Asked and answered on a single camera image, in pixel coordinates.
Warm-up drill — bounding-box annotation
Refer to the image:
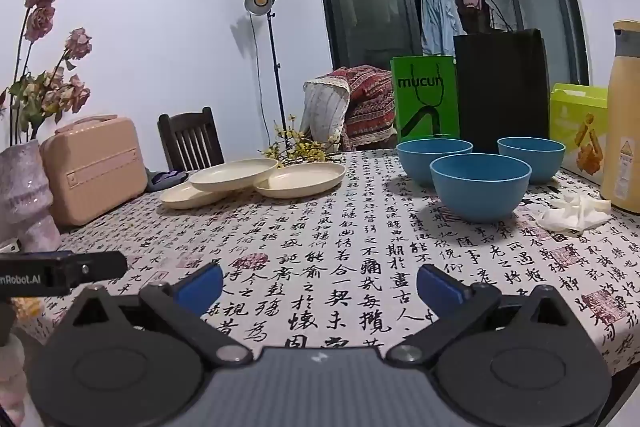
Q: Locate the grey and purple pouch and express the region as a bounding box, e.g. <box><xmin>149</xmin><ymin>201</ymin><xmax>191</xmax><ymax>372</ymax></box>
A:
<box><xmin>145</xmin><ymin>169</ymin><xmax>191</xmax><ymax>194</ymax></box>

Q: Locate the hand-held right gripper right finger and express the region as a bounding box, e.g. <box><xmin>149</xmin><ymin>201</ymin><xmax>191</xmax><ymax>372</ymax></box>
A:
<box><xmin>387</xmin><ymin>263</ymin><xmax>588</xmax><ymax>368</ymax></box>

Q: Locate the pale pink ribbed vase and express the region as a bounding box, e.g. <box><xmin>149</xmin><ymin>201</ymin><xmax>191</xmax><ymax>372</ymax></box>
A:
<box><xmin>0</xmin><ymin>139</ymin><xmax>62</xmax><ymax>253</ymax></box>

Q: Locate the white lace-edged cloth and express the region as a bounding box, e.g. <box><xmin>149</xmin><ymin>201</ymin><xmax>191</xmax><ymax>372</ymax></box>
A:
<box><xmin>300</xmin><ymin>77</ymin><xmax>351</xmax><ymax>145</ymax></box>

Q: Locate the yellow-green snack box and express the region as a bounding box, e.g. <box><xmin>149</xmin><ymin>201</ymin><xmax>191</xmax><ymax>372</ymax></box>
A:
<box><xmin>549</xmin><ymin>83</ymin><xmax>610</xmax><ymax>185</ymax></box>

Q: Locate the crumpled white glove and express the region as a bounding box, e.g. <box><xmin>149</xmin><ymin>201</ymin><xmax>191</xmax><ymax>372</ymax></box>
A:
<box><xmin>531</xmin><ymin>193</ymin><xmax>613</xmax><ymax>235</ymax></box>

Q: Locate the blue bowl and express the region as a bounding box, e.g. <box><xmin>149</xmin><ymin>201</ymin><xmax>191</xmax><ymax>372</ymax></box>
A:
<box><xmin>497</xmin><ymin>137</ymin><xmax>566</xmax><ymax>185</ymax></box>
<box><xmin>396</xmin><ymin>138</ymin><xmax>473</xmax><ymax>186</ymax></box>
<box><xmin>431</xmin><ymin>153</ymin><xmax>532</xmax><ymax>223</ymax></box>

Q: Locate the black paper bag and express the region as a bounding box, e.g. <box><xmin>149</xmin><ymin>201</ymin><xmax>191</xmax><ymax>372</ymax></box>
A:
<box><xmin>452</xmin><ymin>0</ymin><xmax>551</xmax><ymax>152</ymax></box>

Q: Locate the red patterned blanket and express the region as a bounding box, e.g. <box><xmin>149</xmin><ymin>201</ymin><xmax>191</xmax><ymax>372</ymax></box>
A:
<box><xmin>320</xmin><ymin>66</ymin><xmax>401</xmax><ymax>152</ymax></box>

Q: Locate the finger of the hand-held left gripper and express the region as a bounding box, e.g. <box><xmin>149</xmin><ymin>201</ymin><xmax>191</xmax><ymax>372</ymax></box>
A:
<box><xmin>60</xmin><ymin>251</ymin><xmax>127</xmax><ymax>290</ymax></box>

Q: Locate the yellow flower branch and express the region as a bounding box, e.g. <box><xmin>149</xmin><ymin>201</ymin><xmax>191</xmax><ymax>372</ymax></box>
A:
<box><xmin>260</xmin><ymin>114</ymin><xmax>346</xmax><ymax>168</ymax></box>

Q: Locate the cream plate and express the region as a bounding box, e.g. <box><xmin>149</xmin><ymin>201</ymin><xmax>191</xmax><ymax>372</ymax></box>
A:
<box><xmin>190</xmin><ymin>158</ymin><xmax>279</xmax><ymax>192</ymax></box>
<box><xmin>160</xmin><ymin>179</ymin><xmax>217</xmax><ymax>210</ymax></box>
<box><xmin>254</xmin><ymin>163</ymin><xmax>345</xmax><ymax>199</ymax></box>

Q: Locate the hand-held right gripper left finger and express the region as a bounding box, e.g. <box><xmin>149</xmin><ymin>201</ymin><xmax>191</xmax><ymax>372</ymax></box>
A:
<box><xmin>52</xmin><ymin>263</ymin><xmax>253</xmax><ymax>368</ymax></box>

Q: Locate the hanging light blue shirt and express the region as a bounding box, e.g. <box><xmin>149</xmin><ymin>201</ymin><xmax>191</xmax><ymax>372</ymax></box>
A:
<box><xmin>421</xmin><ymin>0</ymin><xmax>466</xmax><ymax>58</ymax></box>

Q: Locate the yellow thermos bottle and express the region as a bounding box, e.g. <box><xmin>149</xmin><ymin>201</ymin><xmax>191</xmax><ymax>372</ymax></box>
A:
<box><xmin>599</xmin><ymin>20</ymin><xmax>640</xmax><ymax>214</ymax></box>

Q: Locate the dark wooden chair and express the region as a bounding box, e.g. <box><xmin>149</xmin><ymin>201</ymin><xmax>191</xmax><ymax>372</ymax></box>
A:
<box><xmin>157</xmin><ymin>107</ymin><xmax>226</xmax><ymax>172</ymax></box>

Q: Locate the green paper bag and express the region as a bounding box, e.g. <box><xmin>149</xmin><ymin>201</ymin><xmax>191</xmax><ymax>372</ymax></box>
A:
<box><xmin>390</xmin><ymin>55</ymin><xmax>461</xmax><ymax>142</ymax></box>

